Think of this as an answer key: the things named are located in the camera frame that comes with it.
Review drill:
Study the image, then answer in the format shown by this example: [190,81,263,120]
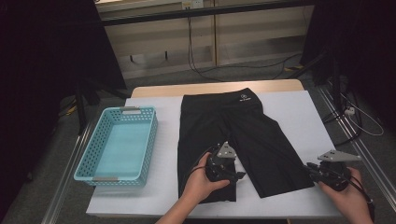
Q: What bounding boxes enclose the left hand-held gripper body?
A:
[205,141,238,184]

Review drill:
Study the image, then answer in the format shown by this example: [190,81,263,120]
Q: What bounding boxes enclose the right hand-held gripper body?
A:
[313,149,362,192]

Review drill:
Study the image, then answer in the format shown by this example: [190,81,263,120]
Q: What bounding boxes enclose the long beige desk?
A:
[94,0,316,26]

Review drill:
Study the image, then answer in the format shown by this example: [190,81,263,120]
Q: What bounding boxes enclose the black power cable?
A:
[188,7,303,77]
[186,7,226,83]

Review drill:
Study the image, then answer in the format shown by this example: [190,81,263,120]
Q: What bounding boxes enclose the black floor cables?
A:
[321,90,364,147]

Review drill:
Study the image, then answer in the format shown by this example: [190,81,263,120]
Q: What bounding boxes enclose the white table sheet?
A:
[86,90,344,218]

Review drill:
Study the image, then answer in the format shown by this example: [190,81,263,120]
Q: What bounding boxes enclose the black pants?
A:
[177,87,316,204]

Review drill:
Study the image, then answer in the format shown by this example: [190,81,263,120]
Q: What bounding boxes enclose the person's right hand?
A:
[318,166,375,224]

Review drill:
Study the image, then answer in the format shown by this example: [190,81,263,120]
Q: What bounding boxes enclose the white cable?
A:
[340,92,385,137]

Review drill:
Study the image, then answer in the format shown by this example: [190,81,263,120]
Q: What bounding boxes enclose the person's left hand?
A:
[180,151,232,207]

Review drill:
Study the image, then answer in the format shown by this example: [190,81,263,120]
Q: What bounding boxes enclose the light blue perforated basket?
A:
[73,105,159,188]

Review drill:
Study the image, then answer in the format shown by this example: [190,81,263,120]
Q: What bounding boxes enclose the black curtain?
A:
[0,0,127,216]
[300,0,396,132]

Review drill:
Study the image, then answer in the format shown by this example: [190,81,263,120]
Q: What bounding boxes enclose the wooden table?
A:
[130,78,305,99]

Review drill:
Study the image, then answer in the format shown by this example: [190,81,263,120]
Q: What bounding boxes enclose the metal floor rail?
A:
[41,122,92,224]
[317,85,396,204]

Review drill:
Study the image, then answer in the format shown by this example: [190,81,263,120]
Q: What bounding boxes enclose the black stand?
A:
[74,77,132,135]
[288,49,344,108]

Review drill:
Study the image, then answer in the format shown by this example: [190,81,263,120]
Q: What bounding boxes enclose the white wall socket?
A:
[181,0,205,9]

